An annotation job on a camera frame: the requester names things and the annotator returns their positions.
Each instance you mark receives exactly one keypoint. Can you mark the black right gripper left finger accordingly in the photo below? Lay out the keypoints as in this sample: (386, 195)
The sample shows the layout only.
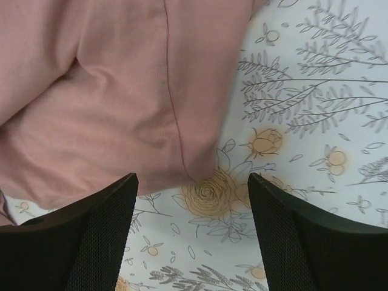
(77, 247)

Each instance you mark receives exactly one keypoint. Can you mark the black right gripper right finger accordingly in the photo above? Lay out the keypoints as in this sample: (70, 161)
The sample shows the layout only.
(304, 247)

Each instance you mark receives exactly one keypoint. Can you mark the pink t-shirt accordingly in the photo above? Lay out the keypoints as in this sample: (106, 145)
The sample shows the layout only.
(94, 90)

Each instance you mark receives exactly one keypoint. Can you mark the floral patterned tablecloth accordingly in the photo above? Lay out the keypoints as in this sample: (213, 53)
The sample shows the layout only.
(307, 110)

